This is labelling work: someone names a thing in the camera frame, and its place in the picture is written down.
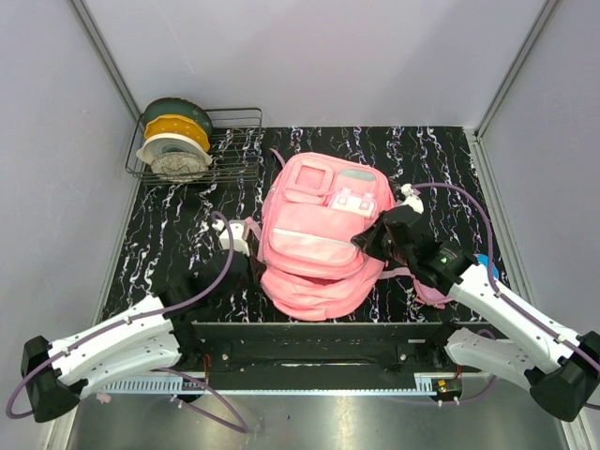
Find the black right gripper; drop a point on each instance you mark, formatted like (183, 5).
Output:
(368, 241)

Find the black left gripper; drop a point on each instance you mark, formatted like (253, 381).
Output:
(256, 268)

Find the pink student backpack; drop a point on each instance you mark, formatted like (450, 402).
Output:
(317, 204)

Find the pink cat pencil case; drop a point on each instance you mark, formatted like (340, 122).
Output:
(431, 297)

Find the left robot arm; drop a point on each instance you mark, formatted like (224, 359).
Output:
(157, 332)

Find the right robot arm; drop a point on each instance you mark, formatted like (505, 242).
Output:
(557, 365)

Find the speckled grey plate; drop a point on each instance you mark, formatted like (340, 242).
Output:
(180, 167)

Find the white plate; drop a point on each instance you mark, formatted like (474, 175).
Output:
(170, 143)

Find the yellow plate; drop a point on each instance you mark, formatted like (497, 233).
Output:
(178, 124)

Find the dark green plate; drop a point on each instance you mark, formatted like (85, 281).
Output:
(178, 106)

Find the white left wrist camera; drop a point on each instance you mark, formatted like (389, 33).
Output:
(235, 236)

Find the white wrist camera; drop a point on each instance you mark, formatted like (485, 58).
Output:
(235, 236)
(410, 196)

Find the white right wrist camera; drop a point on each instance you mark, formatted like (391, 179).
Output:
(410, 196)

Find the wire dish rack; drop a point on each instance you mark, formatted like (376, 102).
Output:
(235, 147)

